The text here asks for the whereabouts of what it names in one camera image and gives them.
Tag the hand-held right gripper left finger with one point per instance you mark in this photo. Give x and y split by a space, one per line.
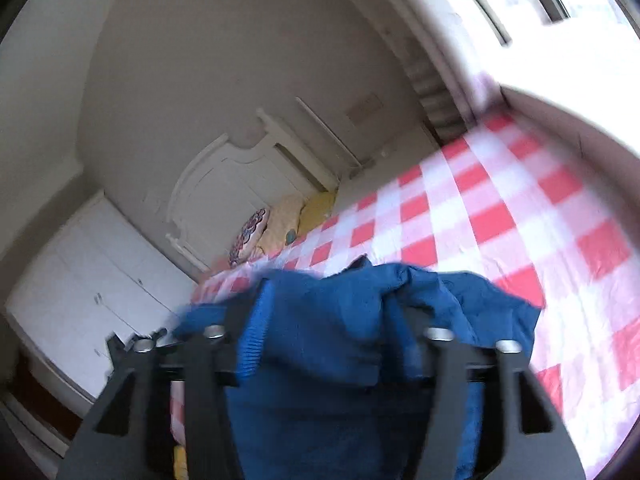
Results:
255 330

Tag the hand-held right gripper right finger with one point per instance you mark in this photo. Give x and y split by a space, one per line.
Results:
440 375

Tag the blue quilted jacket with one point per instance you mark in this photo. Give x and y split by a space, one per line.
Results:
340 320

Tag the colourful patterned pillow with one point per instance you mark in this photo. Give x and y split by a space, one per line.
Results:
250 235

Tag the cream pillow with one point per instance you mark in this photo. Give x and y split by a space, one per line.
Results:
280 220

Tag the yellow pillow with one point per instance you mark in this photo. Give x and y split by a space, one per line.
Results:
317 210

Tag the yellow floral bedsheet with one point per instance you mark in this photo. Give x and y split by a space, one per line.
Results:
180 462

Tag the white wooden headboard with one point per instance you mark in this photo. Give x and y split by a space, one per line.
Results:
235 175

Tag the red white checked blanket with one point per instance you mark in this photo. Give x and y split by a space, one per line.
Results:
500 220

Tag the white wardrobe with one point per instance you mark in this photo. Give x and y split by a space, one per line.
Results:
85 290

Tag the white nightstand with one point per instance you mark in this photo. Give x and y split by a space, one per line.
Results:
380 180

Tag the white slim lamp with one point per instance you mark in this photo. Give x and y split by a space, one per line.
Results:
327 130

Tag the printed curtain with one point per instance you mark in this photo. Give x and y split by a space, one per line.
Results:
430 60

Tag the window sill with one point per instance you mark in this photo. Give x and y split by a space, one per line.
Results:
575 70

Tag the wall socket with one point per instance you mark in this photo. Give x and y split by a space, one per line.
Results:
365 110

